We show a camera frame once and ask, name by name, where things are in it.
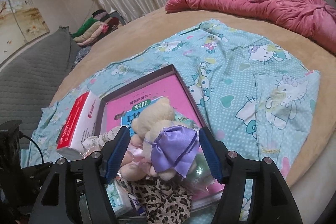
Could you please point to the white floral scrunchie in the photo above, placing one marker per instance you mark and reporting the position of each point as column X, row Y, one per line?
column 97, row 140

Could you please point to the wall painting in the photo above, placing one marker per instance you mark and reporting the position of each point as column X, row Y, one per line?
column 23, row 16

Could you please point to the teddy bear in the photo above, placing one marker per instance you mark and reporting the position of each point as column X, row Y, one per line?
column 131, row 169
column 170, row 150

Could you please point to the red tissue pack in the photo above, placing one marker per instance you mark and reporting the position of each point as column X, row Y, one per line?
column 76, row 127

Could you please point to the pile of folded clothes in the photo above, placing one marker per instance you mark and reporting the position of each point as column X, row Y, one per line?
column 97, row 27

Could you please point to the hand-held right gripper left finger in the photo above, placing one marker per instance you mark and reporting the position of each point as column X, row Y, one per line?
column 118, row 153

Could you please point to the dark shallow cardboard box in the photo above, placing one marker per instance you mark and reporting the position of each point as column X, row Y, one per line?
column 185, row 94

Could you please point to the green floral tissue packet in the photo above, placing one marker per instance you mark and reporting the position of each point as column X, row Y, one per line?
column 118, row 195

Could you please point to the grey quilted headboard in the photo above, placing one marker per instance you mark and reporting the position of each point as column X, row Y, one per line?
column 34, row 71

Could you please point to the pink book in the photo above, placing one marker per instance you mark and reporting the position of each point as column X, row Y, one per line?
column 157, row 87

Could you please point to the beige bed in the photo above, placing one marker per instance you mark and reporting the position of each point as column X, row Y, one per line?
column 157, row 27

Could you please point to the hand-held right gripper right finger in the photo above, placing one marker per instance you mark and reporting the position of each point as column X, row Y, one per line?
column 211, row 158

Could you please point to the cartoon cat printed blanket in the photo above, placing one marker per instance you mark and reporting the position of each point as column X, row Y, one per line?
column 236, row 98

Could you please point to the pink quilt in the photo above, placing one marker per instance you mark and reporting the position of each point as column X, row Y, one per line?
column 262, row 1

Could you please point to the dark floral cloth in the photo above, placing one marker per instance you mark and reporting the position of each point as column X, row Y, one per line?
column 81, row 54

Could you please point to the leopard print scrunchie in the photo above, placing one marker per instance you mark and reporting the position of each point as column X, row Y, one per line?
column 162, row 203

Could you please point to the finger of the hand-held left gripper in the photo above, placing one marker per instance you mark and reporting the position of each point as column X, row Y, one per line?
column 36, row 169

